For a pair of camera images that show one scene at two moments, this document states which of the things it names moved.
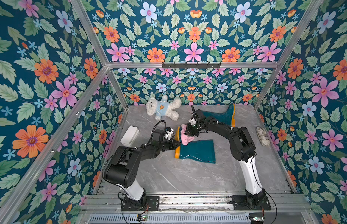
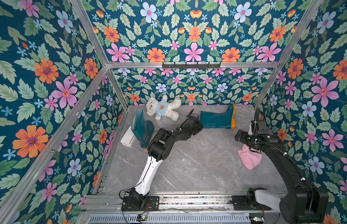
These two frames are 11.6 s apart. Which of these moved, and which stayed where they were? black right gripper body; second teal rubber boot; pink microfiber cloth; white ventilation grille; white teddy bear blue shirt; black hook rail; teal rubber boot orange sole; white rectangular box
Moved: black right gripper body; teal rubber boot orange sole; pink microfiber cloth
Stayed: black hook rail; white rectangular box; second teal rubber boot; white teddy bear blue shirt; white ventilation grille
